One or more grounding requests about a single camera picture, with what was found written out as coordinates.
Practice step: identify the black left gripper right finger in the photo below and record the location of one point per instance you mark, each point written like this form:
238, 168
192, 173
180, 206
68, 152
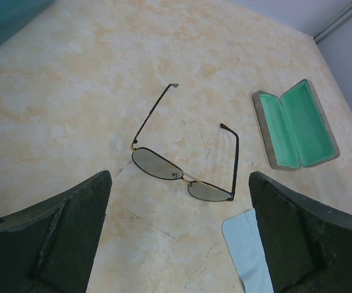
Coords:
307, 244

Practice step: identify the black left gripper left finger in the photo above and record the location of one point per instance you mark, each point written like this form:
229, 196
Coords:
51, 246

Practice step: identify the light blue cleaning cloth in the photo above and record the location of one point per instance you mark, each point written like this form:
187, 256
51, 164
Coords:
242, 237

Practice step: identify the black aviator sunglasses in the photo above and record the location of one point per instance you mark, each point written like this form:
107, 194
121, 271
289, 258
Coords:
159, 167

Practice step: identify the grey glasses case green lining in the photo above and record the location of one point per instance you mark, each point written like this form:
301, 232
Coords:
294, 128

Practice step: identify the teal plastic bin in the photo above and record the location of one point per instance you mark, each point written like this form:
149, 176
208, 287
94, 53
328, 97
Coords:
14, 15

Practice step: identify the aluminium frame post right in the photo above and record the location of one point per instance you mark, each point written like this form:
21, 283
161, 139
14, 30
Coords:
339, 19

